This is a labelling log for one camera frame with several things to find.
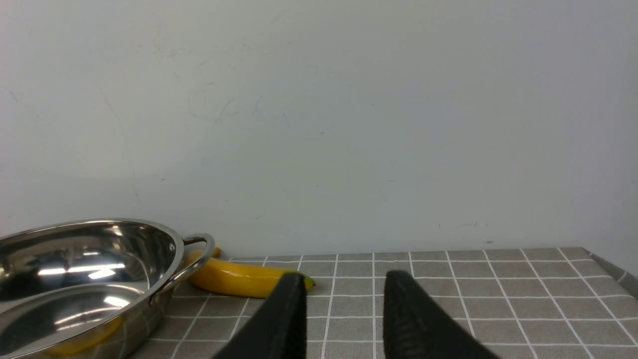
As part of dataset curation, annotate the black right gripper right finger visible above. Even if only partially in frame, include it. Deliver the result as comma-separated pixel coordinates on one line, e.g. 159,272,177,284
383,271,498,359

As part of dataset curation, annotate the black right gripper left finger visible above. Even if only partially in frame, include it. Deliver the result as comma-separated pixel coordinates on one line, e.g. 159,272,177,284
214,273,307,359

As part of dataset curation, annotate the yellow banana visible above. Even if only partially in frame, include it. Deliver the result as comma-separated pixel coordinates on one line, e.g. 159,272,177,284
188,247,316,299

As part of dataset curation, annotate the grey checkered tablecloth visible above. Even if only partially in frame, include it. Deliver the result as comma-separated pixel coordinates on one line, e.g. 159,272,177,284
129,247,638,359

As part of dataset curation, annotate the stainless steel pot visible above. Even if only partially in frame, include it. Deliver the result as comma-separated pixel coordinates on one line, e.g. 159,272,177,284
0,219,216,359

